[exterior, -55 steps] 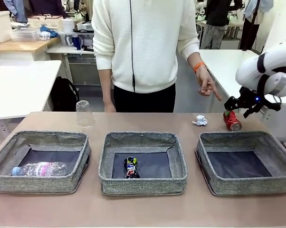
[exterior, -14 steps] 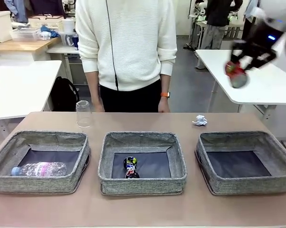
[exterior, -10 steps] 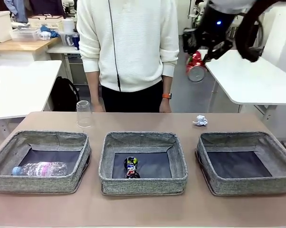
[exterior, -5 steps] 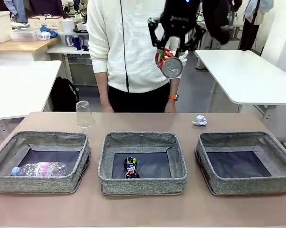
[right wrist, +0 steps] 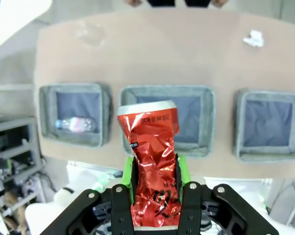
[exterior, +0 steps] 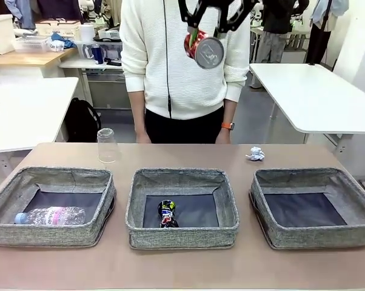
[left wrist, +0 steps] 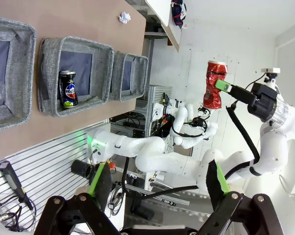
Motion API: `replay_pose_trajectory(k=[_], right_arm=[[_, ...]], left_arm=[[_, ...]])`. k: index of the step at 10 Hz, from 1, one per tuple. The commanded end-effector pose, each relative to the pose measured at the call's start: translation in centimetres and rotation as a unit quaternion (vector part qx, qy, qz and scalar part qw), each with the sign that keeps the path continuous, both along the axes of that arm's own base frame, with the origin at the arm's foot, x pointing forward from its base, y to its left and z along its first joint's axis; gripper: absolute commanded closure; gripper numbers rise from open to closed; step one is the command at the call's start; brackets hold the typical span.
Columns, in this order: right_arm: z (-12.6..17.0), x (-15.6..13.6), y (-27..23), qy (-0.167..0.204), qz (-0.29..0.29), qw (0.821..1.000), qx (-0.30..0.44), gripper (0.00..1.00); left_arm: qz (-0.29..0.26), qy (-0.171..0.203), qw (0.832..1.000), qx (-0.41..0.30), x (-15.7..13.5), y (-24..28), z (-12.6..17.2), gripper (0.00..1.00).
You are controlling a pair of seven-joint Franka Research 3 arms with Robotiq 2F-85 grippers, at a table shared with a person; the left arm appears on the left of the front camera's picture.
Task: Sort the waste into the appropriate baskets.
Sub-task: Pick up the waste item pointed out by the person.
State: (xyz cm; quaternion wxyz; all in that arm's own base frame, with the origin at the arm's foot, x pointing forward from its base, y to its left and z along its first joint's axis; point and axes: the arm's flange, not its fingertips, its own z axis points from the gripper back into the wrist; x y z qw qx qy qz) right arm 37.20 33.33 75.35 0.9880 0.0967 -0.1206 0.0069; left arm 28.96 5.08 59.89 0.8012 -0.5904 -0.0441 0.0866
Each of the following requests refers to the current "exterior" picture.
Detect clear plastic cup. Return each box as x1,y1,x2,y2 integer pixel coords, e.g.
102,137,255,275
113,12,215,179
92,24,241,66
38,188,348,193
96,127,122,164

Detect black trousers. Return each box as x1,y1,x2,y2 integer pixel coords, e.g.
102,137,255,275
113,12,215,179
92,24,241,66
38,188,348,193
144,104,226,145

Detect white paper roll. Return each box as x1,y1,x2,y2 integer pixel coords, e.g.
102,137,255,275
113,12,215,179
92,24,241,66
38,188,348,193
79,24,95,42

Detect person's right forearm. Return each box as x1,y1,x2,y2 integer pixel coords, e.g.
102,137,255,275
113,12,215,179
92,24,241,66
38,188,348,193
126,89,147,136

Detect bystander in dark jacket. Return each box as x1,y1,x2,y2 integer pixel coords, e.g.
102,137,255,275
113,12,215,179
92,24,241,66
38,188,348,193
255,0,310,64

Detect crushed red cola can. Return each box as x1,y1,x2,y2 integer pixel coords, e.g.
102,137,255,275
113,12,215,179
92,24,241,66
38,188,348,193
184,27,225,69

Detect white knit sweater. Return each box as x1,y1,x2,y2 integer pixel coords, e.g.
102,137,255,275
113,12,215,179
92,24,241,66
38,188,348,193
121,0,252,121

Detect blue cloth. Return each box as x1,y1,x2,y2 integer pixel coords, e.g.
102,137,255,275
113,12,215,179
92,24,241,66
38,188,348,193
51,32,77,49

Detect blue bottle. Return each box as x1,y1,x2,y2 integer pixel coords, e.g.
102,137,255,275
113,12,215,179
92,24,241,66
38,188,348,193
91,44,105,65

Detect white desk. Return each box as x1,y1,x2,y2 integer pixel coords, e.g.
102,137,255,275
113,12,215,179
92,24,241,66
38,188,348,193
59,57,126,71

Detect person's left forearm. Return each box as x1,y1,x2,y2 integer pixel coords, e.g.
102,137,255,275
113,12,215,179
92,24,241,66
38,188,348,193
223,98,241,124

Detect bystander in blue shirt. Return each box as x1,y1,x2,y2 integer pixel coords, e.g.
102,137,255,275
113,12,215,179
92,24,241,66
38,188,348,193
5,0,35,30

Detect clear plastic water bottle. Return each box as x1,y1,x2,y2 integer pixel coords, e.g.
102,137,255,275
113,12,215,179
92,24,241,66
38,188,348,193
14,206,87,227

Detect crushed black Pepsi can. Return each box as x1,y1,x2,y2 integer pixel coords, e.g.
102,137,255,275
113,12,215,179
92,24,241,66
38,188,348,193
157,199,180,229

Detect bystander in light-blue shirt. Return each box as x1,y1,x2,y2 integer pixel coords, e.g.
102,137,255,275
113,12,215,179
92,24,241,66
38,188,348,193
305,0,350,66

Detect black and white headset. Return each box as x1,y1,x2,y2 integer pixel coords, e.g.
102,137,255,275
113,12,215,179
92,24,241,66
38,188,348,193
93,25,122,42

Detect clear storage bin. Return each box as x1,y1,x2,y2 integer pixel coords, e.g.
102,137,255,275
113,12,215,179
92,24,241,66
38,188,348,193
75,39,124,60

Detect black backpack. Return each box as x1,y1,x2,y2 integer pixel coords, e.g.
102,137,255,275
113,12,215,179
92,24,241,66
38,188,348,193
64,97,102,143

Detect grey fabric basket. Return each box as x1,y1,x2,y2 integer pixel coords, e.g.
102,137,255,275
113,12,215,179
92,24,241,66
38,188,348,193
0,166,117,248
249,167,365,250
124,168,240,250

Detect person's left hand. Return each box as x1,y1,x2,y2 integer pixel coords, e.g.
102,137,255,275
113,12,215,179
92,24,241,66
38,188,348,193
215,129,232,145

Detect wooden table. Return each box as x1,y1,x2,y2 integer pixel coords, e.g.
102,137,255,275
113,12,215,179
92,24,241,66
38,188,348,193
0,47,80,78

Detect white paper ball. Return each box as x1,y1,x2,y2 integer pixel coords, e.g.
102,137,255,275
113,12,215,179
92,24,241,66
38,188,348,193
245,146,266,162

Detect cream lattice crate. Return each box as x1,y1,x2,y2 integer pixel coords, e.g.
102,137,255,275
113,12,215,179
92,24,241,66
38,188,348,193
35,19,82,40

